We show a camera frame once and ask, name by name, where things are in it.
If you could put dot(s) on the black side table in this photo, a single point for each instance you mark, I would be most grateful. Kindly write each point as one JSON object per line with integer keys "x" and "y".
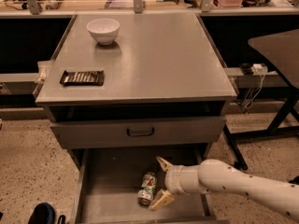
{"x": 281, "y": 50}

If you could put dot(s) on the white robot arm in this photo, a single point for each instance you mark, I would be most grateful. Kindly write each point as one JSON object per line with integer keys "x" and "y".
{"x": 217, "y": 176}

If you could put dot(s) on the black caster wheel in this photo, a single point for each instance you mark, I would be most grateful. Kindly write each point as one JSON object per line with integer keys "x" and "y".
{"x": 295, "y": 180}

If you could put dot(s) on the black drawer handle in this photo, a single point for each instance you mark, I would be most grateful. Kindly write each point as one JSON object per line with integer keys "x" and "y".
{"x": 140, "y": 133}

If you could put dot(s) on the dark chocolate bar wrapper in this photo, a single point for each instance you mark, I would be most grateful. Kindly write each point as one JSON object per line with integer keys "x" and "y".
{"x": 82, "y": 78}

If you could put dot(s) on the black blue object on floor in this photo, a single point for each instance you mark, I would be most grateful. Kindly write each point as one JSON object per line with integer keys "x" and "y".
{"x": 44, "y": 213}

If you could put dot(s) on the open grey middle drawer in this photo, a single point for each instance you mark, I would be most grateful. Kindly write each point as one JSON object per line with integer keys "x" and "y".
{"x": 110, "y": 179}

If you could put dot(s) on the white ceramic bowl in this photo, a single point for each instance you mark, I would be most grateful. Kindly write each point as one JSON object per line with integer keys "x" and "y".
{"x": 103, "y": 31}

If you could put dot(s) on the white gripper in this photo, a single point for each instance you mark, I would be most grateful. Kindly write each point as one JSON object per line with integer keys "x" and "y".
{"x": 173, "y": 179}

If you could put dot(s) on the green white 7up can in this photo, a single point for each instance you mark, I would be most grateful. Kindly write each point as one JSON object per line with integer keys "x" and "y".
{"x": 146, "y": 193}

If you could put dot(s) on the grey drawer cabinet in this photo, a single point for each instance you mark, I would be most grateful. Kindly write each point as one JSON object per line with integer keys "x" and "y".
{"x": 161, "y": 66}

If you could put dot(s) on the closed grey top drawer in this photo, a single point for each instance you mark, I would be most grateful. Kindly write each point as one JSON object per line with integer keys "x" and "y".
{"x": 112, "y": 133}

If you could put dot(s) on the white power adapter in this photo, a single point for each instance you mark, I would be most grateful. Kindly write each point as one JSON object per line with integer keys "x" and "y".
{"x": 257, "y": 68}

